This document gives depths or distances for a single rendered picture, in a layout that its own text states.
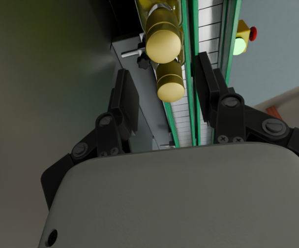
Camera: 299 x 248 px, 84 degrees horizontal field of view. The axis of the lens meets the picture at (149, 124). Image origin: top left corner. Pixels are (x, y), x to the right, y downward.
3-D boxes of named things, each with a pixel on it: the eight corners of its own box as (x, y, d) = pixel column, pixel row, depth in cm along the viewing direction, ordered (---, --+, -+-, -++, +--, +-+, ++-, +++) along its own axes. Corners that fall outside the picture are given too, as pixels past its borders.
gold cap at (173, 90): (187, 70, 23) (191, 93, 20) (167, 85, 25) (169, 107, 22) (169, 54, 21) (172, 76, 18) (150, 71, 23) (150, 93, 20)
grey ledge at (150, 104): (115, 26, 49) (109, 46, 43) (143, 18, 48) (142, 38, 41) (167, 158, 123) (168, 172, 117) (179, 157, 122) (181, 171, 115)
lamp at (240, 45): (228, 39, 48) (231, 44, 46) (245, 35, 47) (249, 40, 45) (226, 52, 52) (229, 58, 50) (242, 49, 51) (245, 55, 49)
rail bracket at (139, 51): (122, 30, 42) (115, 61, 34) (148, 23, 40) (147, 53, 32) (128, 45, 45) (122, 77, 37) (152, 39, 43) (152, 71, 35)
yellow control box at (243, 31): (218, 24, 52) (224, 35, 47) (244, 17, 50) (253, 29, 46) (217, 45, 57) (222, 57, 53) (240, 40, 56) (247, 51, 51)
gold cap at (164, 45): (141, 13, 17) (139, 34, 14) (176, 4, 16) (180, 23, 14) (149, 46, 20) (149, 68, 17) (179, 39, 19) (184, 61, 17)
